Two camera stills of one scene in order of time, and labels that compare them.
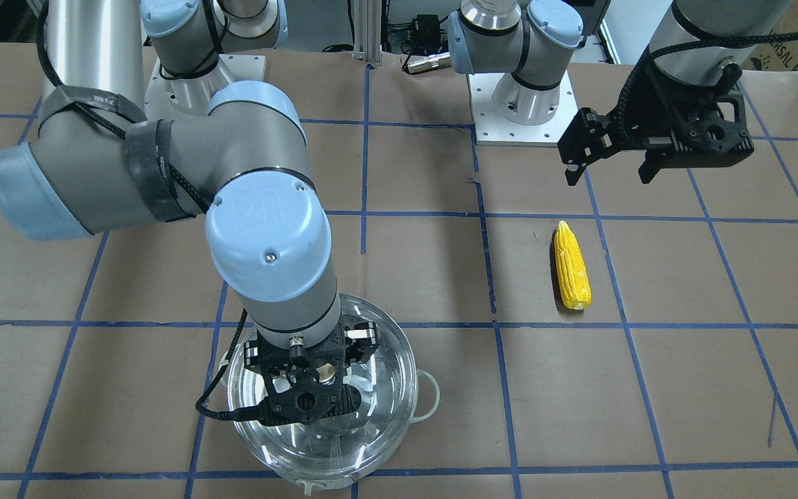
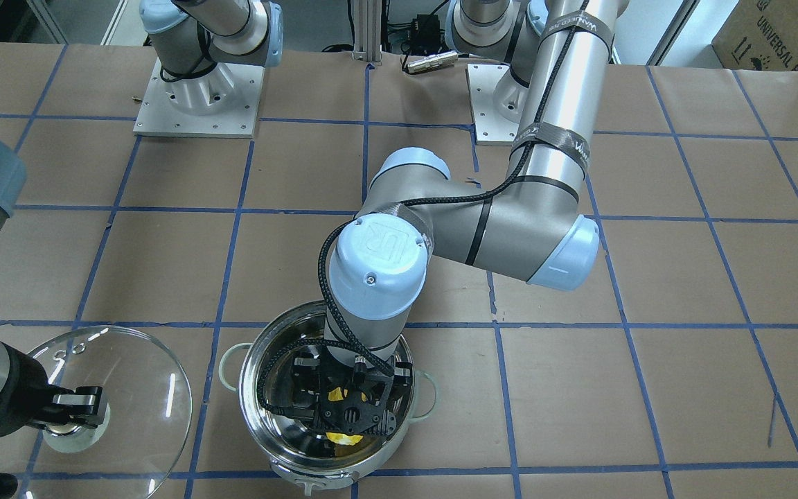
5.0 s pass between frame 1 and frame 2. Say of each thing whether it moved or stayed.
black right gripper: moved
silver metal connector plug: stayed
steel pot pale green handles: stayed
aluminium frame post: stayed
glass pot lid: moved
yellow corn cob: moved
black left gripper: moved
